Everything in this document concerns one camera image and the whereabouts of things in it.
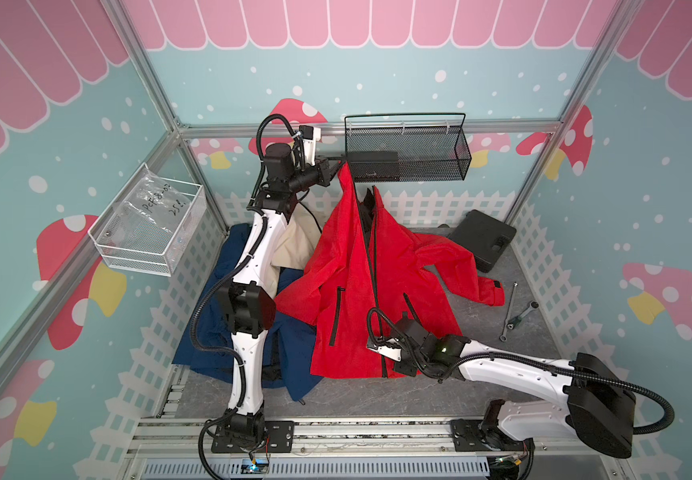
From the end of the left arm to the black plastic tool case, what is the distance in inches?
22.1

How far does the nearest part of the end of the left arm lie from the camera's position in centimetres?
72

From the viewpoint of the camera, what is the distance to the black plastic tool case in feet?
3.47
